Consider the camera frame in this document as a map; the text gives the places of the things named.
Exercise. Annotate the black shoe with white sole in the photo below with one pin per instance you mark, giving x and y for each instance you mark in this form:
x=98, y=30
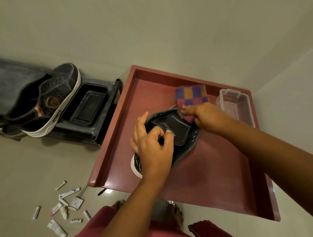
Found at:
x=182, y=139

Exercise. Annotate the person's red shorts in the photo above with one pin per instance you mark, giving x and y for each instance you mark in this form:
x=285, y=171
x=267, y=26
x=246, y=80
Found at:
x=156, y=229

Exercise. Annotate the clear plastic container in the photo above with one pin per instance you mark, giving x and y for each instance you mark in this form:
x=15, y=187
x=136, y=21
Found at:
x=236, y=106

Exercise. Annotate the black shoe rack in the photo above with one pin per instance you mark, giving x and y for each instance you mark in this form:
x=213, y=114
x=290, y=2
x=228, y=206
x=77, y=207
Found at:
x=107, y=107

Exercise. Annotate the dark sandal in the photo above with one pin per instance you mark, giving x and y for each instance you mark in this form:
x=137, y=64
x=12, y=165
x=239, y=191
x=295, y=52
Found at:
x=11, y=131

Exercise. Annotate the grey ribbed mat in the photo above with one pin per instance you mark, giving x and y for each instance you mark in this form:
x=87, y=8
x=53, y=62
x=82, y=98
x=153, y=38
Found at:
x=17, y=83

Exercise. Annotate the person's left hand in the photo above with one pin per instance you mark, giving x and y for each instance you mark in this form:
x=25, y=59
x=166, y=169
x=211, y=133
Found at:
x=154, y=156

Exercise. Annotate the person's left foot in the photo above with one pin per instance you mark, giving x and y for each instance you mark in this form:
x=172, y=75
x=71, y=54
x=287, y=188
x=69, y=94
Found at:
x=118, y=205

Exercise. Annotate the checkered purple orange cloth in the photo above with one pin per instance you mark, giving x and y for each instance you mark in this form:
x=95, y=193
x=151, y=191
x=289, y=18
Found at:
x=192, y=96

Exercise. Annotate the black plastic tray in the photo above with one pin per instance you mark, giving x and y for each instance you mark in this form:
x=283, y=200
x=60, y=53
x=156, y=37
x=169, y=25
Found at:
x=85, y=106

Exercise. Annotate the black sneaker with emblem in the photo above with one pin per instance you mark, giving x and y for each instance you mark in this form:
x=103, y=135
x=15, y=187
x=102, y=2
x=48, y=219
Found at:
x=56, y=90

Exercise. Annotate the person's right forearm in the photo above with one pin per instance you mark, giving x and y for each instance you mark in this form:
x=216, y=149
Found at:
x=269, y=151

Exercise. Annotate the person's left forearm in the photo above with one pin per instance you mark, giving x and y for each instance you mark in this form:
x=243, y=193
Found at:
x=139, y=207

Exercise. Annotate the maroon tray table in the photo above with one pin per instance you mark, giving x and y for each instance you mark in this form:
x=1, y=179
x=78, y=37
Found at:
x=215, y=171

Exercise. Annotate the black pen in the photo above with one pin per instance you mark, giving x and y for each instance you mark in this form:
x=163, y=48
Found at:
x=102, y=192

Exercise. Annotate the person's left thumb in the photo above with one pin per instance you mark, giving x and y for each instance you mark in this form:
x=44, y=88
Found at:
x=170, y=140

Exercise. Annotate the person's left middle finger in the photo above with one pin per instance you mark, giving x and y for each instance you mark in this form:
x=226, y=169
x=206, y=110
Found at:
x=141, y=124

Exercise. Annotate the person's right foot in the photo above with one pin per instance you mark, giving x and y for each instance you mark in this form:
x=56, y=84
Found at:
x=176, y=217

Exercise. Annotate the person's right fingers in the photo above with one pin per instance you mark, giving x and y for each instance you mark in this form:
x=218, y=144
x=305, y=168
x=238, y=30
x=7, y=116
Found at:
x=189, y=110

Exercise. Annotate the person's right hand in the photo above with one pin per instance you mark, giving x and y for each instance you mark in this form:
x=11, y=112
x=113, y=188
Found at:
x=207, y=116

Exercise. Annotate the person's foot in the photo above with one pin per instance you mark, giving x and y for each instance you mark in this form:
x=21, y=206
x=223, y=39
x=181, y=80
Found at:
x=118, y=205
x=176, y=217

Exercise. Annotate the scatter of white tubes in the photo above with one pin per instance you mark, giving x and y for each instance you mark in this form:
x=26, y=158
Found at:
x=64, y=195

